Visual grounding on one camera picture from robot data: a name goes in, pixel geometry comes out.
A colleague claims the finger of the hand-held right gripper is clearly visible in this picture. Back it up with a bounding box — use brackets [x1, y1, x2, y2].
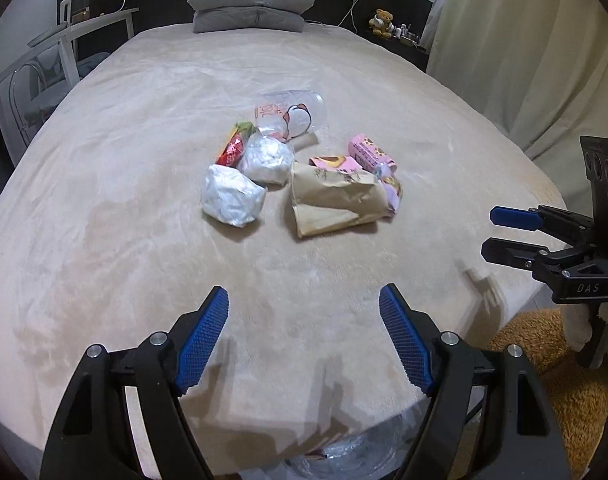
[490, 205, 594, 235]
[480, 237, 577, 272]

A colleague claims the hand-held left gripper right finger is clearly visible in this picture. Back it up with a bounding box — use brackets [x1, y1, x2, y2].
[379, 284, 572, 480]

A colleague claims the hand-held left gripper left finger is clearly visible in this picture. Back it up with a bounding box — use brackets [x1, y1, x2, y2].
[39, 286, 230, 480]

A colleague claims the bin with clear bag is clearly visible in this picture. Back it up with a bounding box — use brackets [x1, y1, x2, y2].
[284, 410, 430, 480]

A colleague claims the pink snack box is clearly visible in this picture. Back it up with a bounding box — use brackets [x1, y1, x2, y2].
[348, 134, 398, 177]

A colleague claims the red yellow snack packet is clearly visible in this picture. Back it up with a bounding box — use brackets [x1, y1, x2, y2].
[218, 121, 258, 168]

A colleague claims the person's right hand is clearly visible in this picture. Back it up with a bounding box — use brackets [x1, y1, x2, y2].
[561, 304, 608, 356]

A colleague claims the pink donut print wrapper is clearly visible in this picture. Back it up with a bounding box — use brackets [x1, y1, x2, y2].
[309, 155, 404, 217]

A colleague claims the white crumpled paper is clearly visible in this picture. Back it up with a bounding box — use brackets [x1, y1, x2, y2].
[238, 133, 296, 186]
[201, 164, 268, 229]

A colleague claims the brown paper bag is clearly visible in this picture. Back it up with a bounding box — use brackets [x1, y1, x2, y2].
[290, 161, 392, 237]

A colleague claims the cream curtain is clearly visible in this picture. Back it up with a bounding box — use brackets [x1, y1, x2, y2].
[426, 0, 608, 161]

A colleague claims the brown fluffy cloth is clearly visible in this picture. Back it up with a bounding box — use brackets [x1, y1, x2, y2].
[486, 307, 608, 480]

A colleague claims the brown teddy bear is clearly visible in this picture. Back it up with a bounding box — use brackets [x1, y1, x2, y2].
[368, 8, 396, 40]

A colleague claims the clear printed plastic cup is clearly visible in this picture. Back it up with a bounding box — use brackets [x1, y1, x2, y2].
[253, 89, 329, 142]

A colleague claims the black headboard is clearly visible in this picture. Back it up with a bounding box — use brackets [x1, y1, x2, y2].
[59, 0, 435, 73]

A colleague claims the grey metal chair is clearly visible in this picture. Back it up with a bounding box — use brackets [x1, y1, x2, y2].
[9, 40, 110, 128]

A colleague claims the white charger cable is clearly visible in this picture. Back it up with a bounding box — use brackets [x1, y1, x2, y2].
[304, 0, 363, 28]

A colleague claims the white wooden frame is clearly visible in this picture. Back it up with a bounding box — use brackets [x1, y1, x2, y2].
[0, 7, 140, 92]

